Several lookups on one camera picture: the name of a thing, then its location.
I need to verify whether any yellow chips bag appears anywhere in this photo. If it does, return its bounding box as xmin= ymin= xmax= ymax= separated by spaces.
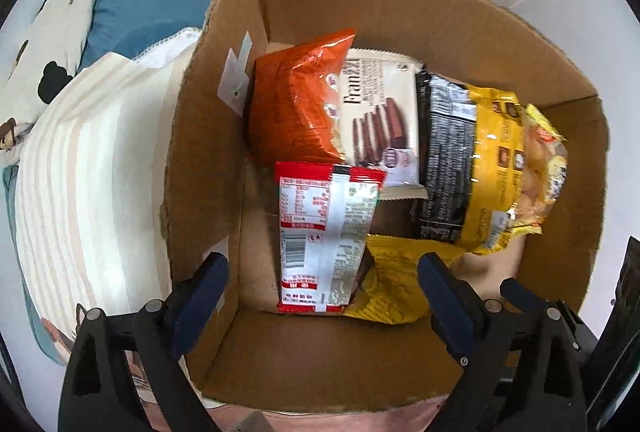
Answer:
xmin=511 ymin=103 xmax=568 ymax=236

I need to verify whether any yellow snack packet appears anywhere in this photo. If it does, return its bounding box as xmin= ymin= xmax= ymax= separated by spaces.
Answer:
xmin=343 ymin=235 xmax=464 ymax=325

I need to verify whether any striped cat print blanket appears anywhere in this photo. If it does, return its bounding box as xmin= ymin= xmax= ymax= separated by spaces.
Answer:
xmin=12 ymin=28 xmax=201 ymax=364

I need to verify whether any red white snack packet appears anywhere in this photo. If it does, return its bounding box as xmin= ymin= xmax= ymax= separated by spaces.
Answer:
xmin=274 ymin=161 xmax=385 ymax=314

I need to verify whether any bear print pillow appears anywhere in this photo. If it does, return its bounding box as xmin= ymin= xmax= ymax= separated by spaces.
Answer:
xmin=1 ymin=0 xmax=96 ymax=167

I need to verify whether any white Franzzi cookie pack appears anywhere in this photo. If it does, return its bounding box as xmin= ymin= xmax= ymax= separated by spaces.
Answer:
xmin=338 ymin=48 xmax=427 ymax=200

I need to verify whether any brown cardboard box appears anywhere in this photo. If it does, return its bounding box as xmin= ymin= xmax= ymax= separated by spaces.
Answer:
xmin=163 ymin=0 xmax=608 ymax=412

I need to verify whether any black yellow snack bag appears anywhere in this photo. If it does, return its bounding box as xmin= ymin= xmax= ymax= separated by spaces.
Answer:
xmin=411 ymin=69 xmax=525 ymax=255

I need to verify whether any orange snack bag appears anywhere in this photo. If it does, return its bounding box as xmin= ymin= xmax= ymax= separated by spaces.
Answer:
xmin=248 ymin=28 xmax=356 ymax=165

